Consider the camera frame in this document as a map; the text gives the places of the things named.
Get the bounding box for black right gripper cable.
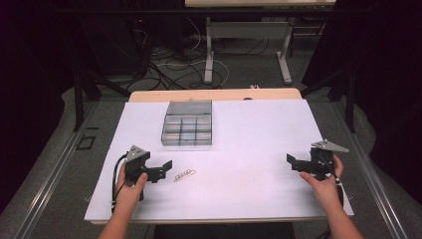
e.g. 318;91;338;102
316;154;345;239

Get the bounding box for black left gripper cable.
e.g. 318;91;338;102
110;153;129;214

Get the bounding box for white table mat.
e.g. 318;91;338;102
84;99;355;222

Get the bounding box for clear plastic compartment box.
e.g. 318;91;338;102
160;100;214;147

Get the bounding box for black metal stand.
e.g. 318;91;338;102
300;64;358;134
72;64;131;132

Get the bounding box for small gold beaded clip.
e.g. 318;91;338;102
173;168;197;183

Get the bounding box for person's left hand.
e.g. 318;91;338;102
113;162;149;213

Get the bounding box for wooden table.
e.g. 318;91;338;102
90;87;336;226

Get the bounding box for aluminium floor rail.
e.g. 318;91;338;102
12;101;98;239
331;101;410;239

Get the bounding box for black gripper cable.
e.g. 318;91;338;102
110;153;129;214
316;154;345;239

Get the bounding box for person's right hand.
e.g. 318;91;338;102
300;153;344;209

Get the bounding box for white-legged desk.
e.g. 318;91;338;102
184;0;337;86

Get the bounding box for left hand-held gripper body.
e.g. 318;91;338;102
123;144;151;183

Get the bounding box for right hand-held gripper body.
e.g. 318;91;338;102
310;138;350;182

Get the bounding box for tangle of floor cables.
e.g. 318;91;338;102
125;16;273;92

